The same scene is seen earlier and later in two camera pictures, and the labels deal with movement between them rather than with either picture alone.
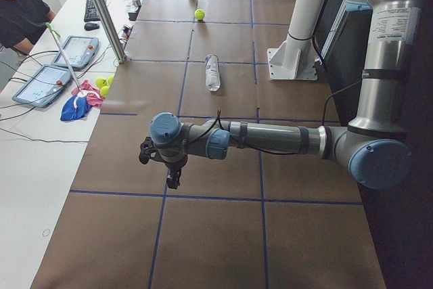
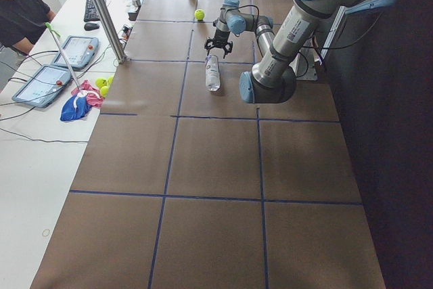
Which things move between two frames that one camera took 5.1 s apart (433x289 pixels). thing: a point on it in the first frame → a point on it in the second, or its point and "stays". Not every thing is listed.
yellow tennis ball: x=199 y=14 stays
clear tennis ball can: x=213 y=82 stays
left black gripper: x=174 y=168 → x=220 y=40
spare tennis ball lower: x=104 y=90 stays
